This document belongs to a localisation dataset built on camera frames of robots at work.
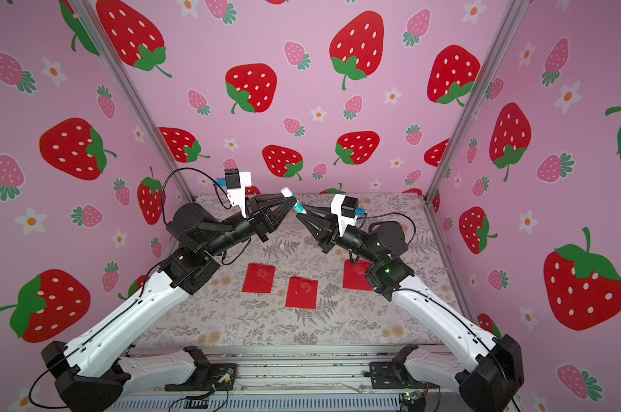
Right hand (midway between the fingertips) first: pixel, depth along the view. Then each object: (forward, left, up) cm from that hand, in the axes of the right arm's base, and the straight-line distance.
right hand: (308, 208), depth 55 cm
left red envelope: (+5, +22, -46) cm, 51 cm away
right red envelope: (+9, -14, -46) cm, 49 cm away
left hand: (-2, +3, +4) cm, 5 cm away
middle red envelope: (0, +5, -46) cm, 46 cm away
